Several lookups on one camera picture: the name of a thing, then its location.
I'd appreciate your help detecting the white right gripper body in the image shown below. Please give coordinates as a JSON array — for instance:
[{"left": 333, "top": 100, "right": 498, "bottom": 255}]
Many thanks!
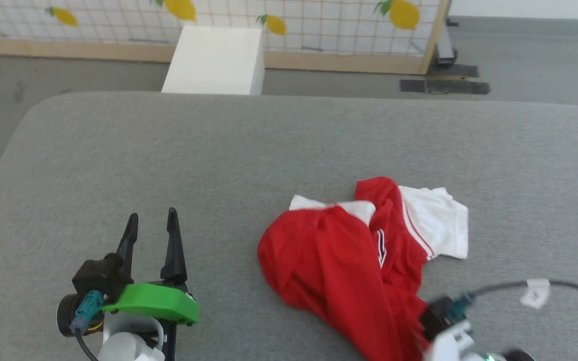
[{"left": 423, "top": 321, "right": 490, "bottom": 361}]

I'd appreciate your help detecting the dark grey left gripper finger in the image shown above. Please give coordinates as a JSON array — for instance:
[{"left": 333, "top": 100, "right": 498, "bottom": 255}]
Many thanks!
[
  {"left": 160, "top": 208, "right": 189, "bottom": 285},
  {"left": 116, "top": 213, "right": 139, "bottom": 274}
]

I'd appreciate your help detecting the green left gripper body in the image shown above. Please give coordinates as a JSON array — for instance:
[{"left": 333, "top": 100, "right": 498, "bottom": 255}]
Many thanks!
[{"left": 100, "top": 279, "right": 200, "bottom": 361}]

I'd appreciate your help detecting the red and white garment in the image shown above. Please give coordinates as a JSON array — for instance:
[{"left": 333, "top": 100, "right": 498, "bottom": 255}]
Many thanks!
[{"left": 257, "top": 176, "right": 469, "bottom": 361}]

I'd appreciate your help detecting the white box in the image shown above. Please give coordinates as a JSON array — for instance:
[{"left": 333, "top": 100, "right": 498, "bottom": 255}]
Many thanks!
[{"left": 161, "top": 25, "right": 265, "bottom": 96}]

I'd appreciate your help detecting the large black floor mat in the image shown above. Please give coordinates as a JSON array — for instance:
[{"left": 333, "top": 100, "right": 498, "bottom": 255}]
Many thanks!
[{"left": 400, "top": 79, "right": 491, "bottom": 96}]

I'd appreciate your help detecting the lemon print partition screen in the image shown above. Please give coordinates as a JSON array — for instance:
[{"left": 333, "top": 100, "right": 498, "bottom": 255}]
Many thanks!
[{"left": 0, "top": 0, "right": 451, "bottom": 76}]

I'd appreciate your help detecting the small black floor mat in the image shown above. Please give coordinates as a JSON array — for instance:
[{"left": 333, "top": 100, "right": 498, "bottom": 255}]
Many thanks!
[{"left": 427, "top": 63, "right": 480, "bottom": 79}]

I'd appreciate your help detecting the grey metal screen foot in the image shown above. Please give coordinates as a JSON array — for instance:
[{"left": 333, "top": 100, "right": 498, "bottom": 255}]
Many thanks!
[{"left": 436, "top": 17, "right": 460, "bottom": 68}]

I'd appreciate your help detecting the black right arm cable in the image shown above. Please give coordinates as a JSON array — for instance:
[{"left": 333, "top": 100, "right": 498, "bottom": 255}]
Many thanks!
[{"left": 471, "top": 280, "right": 578, "bottom": 314}]

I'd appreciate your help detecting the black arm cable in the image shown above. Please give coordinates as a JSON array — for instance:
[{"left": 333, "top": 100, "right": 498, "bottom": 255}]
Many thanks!
[
  {"left": 471, "top": 280, "right": 578, "bottom": 314},
  {"left": 74, "top": 328, "right": 100, "bottom": 361}
]

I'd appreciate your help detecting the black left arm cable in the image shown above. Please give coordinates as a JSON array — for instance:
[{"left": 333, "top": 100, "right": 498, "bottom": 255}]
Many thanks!
[{"left": 74, "top": 328, "right": 100, "bottom": 361}]

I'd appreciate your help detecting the white cable label tag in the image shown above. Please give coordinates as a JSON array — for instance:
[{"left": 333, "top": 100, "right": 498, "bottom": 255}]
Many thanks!
[{"left": 520, "top": 278, "right": 551, "bottom": 309}]

